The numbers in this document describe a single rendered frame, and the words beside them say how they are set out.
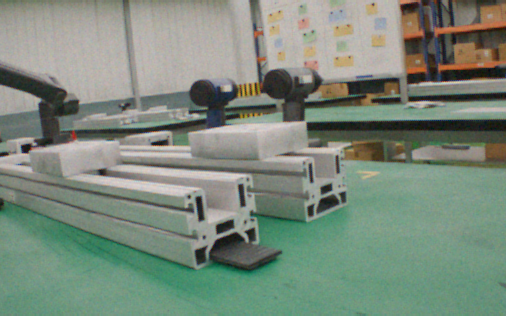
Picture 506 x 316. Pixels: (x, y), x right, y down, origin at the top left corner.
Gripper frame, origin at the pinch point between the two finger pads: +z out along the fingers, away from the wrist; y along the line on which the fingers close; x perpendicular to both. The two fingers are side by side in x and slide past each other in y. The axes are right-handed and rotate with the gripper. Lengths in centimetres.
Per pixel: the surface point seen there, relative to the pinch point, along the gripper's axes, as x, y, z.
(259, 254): -106, -19, 2
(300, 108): -80, 21, -10
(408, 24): 363, 976, -130
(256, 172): -91, -4, -3
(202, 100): -61, 12, -14
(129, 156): -56, -5, -5
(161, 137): -32.4, 18.9, -5.2
